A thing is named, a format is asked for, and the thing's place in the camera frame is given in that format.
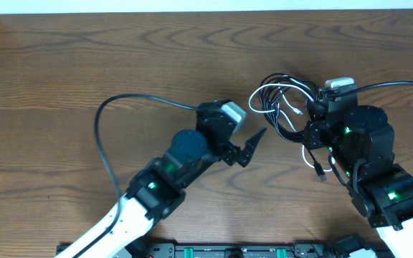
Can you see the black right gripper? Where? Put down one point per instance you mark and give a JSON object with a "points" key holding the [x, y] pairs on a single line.
{"points": [[318, 112]]}

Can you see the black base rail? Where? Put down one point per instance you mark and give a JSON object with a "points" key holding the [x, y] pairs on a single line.
{"points": [[351, 245]]}

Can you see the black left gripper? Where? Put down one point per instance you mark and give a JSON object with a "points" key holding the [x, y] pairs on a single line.
{"points": [[224, 144]]}

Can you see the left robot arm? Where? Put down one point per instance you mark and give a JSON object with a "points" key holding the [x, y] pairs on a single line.
{"points": [[158, 189]]}

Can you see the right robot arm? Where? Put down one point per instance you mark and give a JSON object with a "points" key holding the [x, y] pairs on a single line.
{"points": [[360, 142]]}

